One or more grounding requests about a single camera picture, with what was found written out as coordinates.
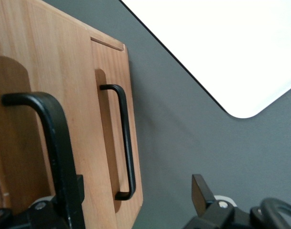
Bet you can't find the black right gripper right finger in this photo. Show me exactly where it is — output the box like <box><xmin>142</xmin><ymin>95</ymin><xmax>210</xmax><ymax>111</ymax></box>
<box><xmin>191</xmin><ymin>174</ymin><xmax>234</xmax><ymax>218</ymax></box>

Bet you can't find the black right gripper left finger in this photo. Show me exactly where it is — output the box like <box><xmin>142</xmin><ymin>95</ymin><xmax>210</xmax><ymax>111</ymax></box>
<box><xmin>75</xmin><ymin>175</ymin><xmax>85</xmax><ymax>215</ymax></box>

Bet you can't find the wooden drawer with black handle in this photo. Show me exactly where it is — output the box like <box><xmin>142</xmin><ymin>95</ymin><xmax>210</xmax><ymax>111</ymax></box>
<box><xmin>0</xmin><ymin>0</ymin><xmax>119</xmax><ymax>229</ymax></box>
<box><xmin>87</xmin><ymin>30</ymin><xmax>144</xmax><ymax>229</ymax></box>

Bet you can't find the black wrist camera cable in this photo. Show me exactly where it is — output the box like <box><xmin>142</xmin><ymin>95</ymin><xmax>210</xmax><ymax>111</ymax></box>
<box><xmin>250</xmin><ymin>197</ymin><xmax>291</xmax><ymax>229</ymax></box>

